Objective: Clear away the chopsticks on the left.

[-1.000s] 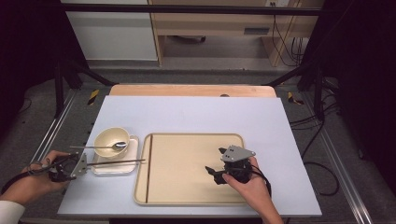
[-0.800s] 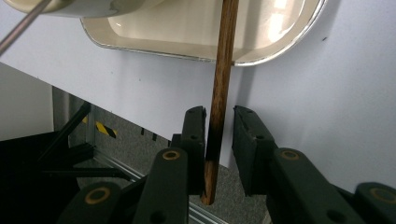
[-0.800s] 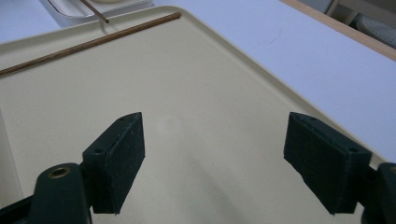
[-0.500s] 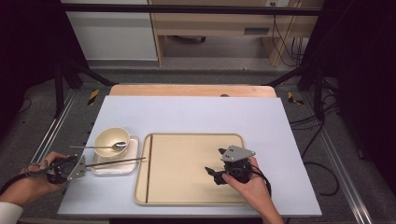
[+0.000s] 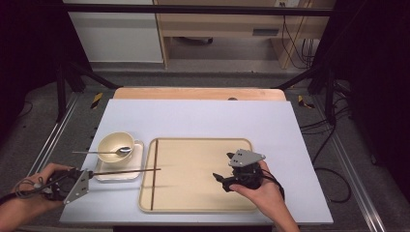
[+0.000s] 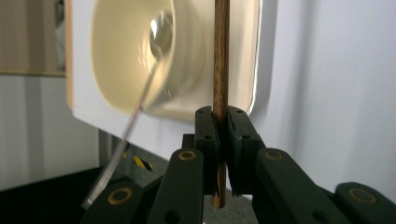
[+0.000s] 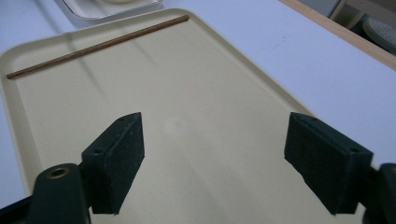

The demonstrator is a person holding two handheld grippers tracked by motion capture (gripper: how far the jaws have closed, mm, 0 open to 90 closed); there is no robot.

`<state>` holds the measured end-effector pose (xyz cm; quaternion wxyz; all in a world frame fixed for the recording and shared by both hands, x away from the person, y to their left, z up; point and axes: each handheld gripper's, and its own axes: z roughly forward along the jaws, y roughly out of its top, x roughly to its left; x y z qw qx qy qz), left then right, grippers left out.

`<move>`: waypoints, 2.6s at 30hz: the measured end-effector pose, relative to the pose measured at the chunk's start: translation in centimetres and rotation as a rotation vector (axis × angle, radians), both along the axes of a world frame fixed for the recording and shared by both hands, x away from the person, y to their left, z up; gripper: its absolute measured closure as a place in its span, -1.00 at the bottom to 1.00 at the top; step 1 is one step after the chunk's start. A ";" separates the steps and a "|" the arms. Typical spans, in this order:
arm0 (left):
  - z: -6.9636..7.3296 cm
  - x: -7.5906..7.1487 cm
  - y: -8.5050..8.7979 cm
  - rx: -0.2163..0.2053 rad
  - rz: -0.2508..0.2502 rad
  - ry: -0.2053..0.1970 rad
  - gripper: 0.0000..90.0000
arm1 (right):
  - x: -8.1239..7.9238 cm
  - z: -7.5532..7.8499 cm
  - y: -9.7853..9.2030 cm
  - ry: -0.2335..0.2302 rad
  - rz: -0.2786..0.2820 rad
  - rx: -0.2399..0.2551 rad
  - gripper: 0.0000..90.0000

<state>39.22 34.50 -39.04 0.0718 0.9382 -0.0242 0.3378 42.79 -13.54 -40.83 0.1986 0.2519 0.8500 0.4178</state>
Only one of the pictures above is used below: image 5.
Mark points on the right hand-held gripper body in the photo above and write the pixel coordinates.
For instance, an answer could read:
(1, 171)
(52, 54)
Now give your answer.
(246, 167)

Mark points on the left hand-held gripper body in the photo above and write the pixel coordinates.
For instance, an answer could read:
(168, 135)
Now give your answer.
(75, 188)

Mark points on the large beige tray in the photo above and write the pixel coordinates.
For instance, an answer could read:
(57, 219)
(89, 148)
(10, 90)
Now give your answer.
(199, 180)

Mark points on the cream bowl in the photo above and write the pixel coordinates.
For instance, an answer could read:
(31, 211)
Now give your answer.
(111, 143)

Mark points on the metal spoon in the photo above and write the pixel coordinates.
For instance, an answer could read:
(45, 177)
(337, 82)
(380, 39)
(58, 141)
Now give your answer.
(124, 150)

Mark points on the small white rectangular plate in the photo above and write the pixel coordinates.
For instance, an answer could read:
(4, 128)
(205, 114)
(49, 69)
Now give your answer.
(136, 158)

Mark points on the person's right hand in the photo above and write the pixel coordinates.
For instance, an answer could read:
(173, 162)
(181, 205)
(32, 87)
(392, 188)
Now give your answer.
(264, 196)

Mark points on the person's left hand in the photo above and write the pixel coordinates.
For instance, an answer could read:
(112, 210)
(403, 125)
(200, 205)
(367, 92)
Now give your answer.
(29, 193)

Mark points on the yellow black tape strip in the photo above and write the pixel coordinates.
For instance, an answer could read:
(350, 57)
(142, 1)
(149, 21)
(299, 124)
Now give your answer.
(96, 100)
(303, 101)

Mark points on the wooden table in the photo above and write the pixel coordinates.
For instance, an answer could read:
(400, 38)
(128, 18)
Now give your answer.
(193, 93)

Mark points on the dark curtain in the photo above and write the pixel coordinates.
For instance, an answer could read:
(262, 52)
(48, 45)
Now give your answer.
(29, 64)
(377, 80)

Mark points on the light wooden desk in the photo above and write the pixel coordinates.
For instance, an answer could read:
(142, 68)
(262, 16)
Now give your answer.
(225, 24)

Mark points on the white cabinet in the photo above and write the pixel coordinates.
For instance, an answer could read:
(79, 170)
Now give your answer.
(116, 35)

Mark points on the black metal crossbar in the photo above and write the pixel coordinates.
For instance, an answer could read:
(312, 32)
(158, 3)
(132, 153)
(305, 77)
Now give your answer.
(193, 9)

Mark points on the aluminium floor rail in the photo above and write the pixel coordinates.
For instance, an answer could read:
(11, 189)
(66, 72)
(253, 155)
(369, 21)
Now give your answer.
(48, 145)
(351, 167)

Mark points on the black metal frame leg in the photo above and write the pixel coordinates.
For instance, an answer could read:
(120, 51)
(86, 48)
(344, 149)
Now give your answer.
(60, 93)
(329, 96)

